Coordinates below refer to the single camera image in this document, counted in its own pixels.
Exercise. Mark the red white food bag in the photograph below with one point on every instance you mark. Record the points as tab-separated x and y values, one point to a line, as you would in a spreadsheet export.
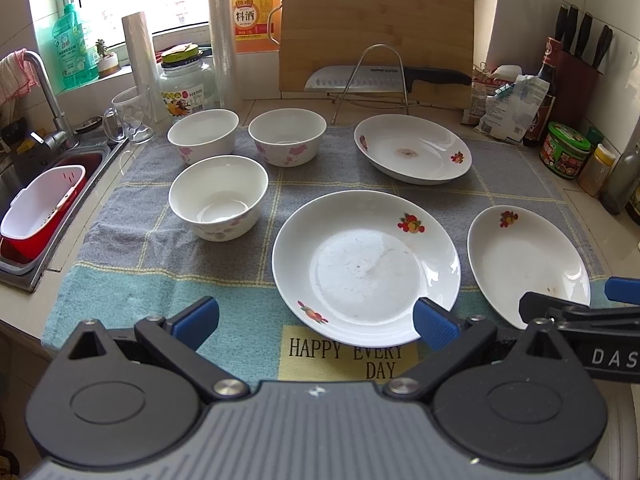
486	82

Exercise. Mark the green mushroom sauce jar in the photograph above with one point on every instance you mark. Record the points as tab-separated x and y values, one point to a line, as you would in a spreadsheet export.
564	150

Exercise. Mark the dark red knife block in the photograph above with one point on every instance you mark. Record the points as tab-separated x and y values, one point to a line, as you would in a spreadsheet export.
575	78

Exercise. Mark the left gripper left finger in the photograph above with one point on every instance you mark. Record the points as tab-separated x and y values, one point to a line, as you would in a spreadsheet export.
172	342

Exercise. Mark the white colander basket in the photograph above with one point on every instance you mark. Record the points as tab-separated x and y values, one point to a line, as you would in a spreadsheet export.
37	210

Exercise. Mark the orange cooking wine jug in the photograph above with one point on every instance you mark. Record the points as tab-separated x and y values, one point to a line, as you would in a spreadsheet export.
256	25

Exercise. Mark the stained white fruit plate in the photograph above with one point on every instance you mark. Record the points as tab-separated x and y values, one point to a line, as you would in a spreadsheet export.
412	149

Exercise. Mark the dark vinegar bottle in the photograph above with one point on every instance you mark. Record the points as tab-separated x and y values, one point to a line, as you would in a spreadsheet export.
546	75

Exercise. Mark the bamboo cutting board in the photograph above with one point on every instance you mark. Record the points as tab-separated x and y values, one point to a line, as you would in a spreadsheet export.
416	33

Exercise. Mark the glass jar yellow lid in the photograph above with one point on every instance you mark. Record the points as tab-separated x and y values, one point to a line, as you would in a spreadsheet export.
187	81

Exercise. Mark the tall plastic wrap roll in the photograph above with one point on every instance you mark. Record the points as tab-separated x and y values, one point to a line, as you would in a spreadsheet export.
221	32

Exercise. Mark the clear glass mug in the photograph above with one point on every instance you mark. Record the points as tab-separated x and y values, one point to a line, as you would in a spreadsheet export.
129	118

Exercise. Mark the small potted plant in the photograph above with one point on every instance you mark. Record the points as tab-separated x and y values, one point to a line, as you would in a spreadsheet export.
108	61

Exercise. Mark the chrome kitchen faucet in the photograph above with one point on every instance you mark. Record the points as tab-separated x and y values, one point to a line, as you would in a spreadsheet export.
63	138

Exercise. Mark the white floral bowl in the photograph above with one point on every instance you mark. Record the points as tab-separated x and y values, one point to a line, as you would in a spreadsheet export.
220	197

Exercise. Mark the black handled cleaver knife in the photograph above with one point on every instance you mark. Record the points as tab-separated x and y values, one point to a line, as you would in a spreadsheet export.
435	76

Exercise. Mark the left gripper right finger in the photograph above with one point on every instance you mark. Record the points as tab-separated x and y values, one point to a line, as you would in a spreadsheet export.
456	344

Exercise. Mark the green dish soap bottle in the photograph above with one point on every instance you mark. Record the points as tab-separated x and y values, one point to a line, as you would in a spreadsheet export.
75	48

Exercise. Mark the yellow lid spice jar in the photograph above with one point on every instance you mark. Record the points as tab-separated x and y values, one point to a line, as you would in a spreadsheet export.
596	170

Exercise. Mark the pink white dishcloth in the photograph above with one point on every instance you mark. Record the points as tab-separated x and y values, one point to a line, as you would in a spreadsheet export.
17	77

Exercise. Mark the red wash basin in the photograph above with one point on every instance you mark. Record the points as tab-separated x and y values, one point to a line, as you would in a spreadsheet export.
23	254

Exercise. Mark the grey teal checked mat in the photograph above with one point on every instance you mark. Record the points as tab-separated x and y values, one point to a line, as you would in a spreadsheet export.
139	258

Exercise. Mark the short plastic wrap roll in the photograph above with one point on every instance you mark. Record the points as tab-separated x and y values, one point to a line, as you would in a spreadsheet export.
143	63

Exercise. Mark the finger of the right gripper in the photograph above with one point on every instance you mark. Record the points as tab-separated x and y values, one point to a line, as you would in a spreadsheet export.
623	290
536	305

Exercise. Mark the large white fruit plate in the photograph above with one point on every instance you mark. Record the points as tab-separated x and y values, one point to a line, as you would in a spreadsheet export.
351	265

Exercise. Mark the white blue salt bag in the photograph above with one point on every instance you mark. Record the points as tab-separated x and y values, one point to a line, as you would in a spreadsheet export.
511	110

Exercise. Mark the metal wire board rack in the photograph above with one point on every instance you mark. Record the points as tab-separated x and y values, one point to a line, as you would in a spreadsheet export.
374	78

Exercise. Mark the steel kitchen sink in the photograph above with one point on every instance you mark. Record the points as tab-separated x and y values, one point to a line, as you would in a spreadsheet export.
23	171

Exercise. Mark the clear glass oil bottle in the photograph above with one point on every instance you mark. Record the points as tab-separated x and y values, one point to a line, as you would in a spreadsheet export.
622	182

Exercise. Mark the green lid small jar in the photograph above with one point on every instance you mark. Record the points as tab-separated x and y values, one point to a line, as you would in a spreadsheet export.
594	136

